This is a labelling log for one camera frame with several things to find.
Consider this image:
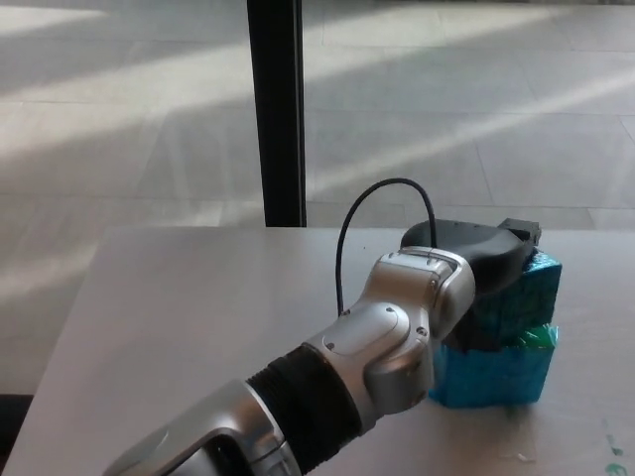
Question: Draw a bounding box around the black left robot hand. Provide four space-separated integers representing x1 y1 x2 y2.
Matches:
400 217 543 352

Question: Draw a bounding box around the small blue taped cube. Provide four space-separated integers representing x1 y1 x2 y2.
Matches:
470 249 564 352

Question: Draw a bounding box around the big blue green taped cube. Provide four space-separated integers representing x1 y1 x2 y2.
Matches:
427 322 561 409

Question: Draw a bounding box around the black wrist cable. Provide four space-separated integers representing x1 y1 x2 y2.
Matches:
335 178 439 316

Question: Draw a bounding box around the black window frame post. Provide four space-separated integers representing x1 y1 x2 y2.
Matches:
246 0 308 228

